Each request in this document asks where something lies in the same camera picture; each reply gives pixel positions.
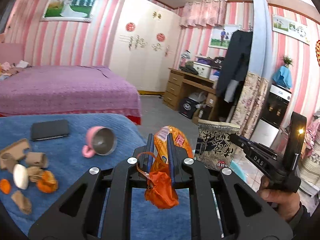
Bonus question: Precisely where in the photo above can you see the black white snack bag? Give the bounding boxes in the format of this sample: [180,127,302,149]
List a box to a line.
[195,119,240,171]

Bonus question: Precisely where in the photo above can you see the white soap bar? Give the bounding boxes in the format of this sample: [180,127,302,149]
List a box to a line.
[12,164,29,190]

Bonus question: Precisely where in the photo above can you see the orange yellow snack wrapper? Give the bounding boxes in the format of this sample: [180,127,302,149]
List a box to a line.
[137,126,194,209]

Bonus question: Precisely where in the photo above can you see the orange plastic lid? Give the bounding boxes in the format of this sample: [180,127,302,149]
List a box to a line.
[0,179,11,194]

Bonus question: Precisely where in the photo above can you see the person's right hand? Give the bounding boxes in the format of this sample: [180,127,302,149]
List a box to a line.
[257,176,300,222]

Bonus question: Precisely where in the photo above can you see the water dispenser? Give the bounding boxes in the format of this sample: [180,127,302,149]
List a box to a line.
[250,85,292,147]

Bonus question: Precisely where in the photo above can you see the pink metal mug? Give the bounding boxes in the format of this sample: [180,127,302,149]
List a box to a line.
[82,126,117,158]

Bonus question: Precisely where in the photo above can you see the blue quilted blanket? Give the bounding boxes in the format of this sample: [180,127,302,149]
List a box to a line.
[1,114,191,239]

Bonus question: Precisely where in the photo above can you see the floral curtain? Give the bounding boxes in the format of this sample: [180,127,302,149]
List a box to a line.
[231,72,269,139]

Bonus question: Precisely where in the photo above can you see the black phone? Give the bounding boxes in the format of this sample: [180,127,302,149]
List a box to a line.
[30,119,69,141]

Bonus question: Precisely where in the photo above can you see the black hanging coat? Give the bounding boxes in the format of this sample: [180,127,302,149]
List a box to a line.
[216,30,253,103]

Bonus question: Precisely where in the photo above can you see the black box under desk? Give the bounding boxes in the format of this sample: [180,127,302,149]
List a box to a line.
[178,98,199,119]

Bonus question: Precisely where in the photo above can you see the white storage box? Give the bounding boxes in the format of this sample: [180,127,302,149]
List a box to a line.
[193,61,212,79]

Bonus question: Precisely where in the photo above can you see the purple dotted bed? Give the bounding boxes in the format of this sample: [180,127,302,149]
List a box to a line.
[1,66,141,125]

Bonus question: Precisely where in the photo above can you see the wooden desk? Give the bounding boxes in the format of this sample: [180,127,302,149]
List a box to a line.
[163,68,217,121]

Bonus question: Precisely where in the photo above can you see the small framed photo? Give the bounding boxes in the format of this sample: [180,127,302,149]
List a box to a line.
[208,24,242,49]

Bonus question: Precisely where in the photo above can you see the desk lamp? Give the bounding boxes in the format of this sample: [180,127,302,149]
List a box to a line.
[180,50,190,66]

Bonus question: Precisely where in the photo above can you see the white wardrobe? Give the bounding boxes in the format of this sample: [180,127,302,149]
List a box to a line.
[109,0,181,93]

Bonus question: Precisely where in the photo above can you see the pink window curtain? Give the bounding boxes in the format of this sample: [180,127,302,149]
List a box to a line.
[180,0,228,27]

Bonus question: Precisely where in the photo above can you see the pink headboard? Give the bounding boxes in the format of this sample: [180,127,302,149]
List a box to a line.
[0,43,24,65]

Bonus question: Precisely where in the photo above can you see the framed wedding photo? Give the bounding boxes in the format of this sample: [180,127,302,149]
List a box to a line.
[41,0,98,22]

